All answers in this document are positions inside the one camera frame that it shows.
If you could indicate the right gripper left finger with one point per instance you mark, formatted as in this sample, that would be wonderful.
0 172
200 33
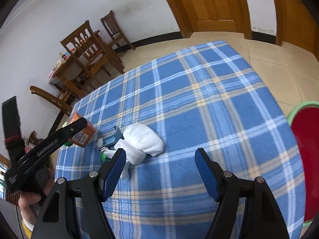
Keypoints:
110 173

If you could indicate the person's left hand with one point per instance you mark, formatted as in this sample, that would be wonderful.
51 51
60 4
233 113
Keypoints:
28 199

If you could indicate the white tissue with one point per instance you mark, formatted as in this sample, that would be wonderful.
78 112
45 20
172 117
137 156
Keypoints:
139 141

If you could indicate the right wooden door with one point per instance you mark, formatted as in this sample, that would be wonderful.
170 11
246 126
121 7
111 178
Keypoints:
296 25

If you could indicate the orange paper carton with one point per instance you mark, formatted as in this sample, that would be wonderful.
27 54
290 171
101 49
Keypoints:
84 136

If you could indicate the wooden dining table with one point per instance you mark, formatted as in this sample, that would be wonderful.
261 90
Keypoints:
58 74

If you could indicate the wooden chair by wall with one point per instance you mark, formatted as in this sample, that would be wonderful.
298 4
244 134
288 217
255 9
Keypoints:
115 32

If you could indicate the wooden chair near table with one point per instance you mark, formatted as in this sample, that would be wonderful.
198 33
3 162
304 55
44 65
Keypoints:
89 51

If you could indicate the yellow sleeve forearm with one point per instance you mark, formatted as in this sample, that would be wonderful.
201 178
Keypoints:
27 230

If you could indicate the blue curved plastic toy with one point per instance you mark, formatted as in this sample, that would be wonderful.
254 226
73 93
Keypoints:
111 140

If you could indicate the left wooden door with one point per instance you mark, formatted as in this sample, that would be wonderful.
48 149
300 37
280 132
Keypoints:
211 15

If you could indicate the items on dining table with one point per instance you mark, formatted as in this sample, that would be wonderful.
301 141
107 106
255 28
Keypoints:
59 62

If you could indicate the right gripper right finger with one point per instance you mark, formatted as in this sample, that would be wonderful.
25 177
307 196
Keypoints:
210 172

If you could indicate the wooden door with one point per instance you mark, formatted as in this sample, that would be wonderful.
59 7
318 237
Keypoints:
211 15
296 25

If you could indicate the wooden chair front left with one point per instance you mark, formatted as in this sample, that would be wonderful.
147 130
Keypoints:
60 101

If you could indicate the green flower-shaped box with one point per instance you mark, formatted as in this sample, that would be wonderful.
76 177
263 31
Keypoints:
66 134

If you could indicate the blue plaid tablecloth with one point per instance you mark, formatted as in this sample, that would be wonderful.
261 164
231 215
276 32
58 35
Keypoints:
206 96

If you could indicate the red bucket with green rim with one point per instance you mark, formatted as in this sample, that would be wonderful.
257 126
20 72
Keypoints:
303 120

